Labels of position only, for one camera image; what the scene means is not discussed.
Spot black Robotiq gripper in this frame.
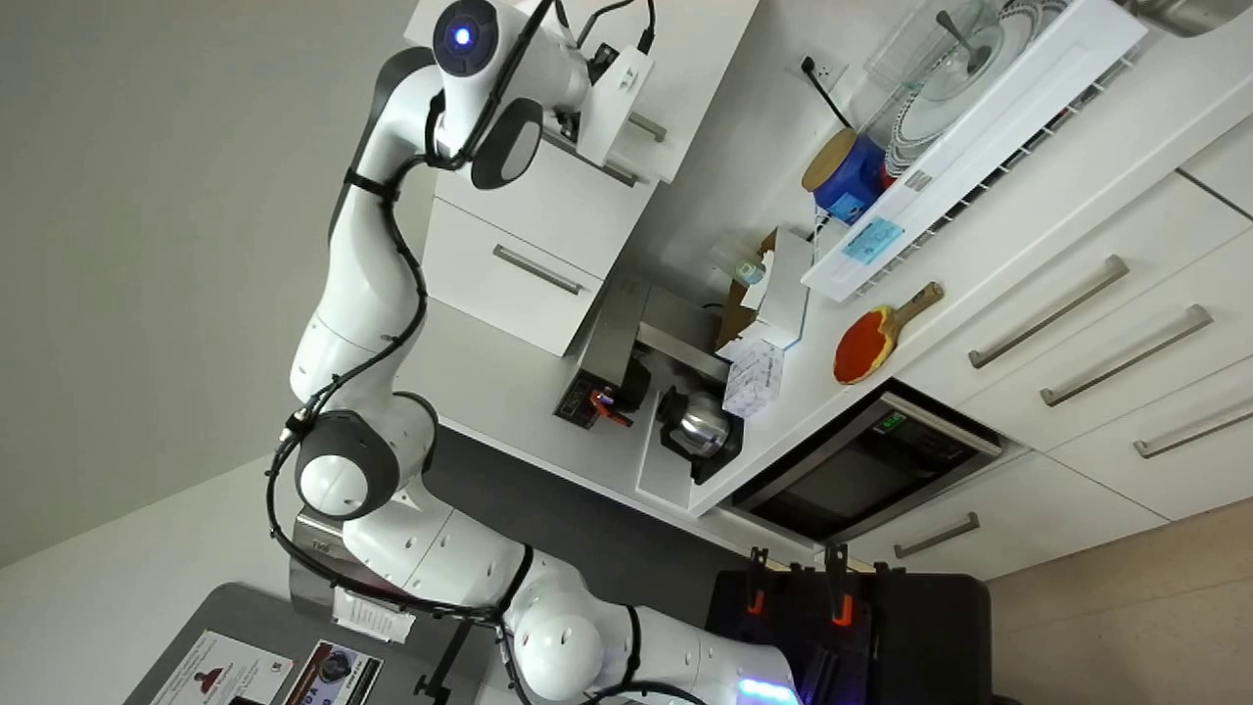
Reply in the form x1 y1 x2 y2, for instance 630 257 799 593
566 45 621 148

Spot silver bar cabinet handle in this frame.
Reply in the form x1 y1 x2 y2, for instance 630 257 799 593
621 109 672 146
489 244 588 298
595 153 645 191

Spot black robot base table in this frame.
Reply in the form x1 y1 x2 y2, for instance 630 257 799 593
710 545 996 705

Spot white base cabinet door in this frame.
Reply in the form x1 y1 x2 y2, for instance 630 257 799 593
1172 109 1253 222

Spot brown cardboard box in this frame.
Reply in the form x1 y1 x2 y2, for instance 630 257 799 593
710 229 813 358

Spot round wooden lid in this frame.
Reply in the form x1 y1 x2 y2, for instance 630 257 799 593
799 124 857 195

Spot blue plastic container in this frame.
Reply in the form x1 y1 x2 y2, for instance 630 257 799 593
813 133 894 229

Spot black steel coffee machine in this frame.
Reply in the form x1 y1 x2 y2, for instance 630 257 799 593
553 319 748 494

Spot printed paper sheet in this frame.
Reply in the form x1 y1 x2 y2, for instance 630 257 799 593
722 329 787 422

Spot red ping pong paddle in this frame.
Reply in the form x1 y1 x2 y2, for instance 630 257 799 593
830 277 947 389

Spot stacked white plates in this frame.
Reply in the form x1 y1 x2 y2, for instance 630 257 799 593
894 0 1051 148

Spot built-in dark oven cavity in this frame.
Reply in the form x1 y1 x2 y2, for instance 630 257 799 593
722 385 1010 545

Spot white drawer front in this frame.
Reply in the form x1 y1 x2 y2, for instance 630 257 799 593
1051 350 1253 526
1004 229 1253 456
895 170 1253 409

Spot black orange bar clamp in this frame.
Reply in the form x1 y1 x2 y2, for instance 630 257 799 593
739 545 776 628
818 537 863 633

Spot white pull-out appliance front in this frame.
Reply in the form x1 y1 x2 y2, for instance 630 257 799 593
844 448 1168 582

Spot red dark printed sticker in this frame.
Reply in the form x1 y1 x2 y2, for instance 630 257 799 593
278 639 382 705

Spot grey control cart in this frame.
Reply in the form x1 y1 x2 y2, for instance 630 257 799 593
123 581 475 705

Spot steel kitchen sink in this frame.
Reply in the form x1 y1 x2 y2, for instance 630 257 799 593
1121 0 1253 38

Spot white warning sticker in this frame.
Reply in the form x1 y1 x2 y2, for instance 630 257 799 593
149 628 299 705

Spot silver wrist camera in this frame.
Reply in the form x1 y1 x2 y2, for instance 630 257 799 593
581 45 659 166

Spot wide white wall cabinet door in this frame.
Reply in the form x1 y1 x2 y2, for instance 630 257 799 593
421 191 617 360

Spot black plug with cable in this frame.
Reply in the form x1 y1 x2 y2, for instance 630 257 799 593
796 52 855 133

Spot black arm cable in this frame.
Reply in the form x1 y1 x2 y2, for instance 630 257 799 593
267 0 710 705

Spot wire dish rack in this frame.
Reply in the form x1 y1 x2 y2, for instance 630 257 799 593
883 0 1141 239

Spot silver bar drawer handle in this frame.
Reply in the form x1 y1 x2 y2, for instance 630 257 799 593
968 253 1133 372
1036 307 1212 411
1133 396 1253 462

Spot silver bar appliance handle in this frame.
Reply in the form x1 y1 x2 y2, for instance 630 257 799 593
894 511 984 562

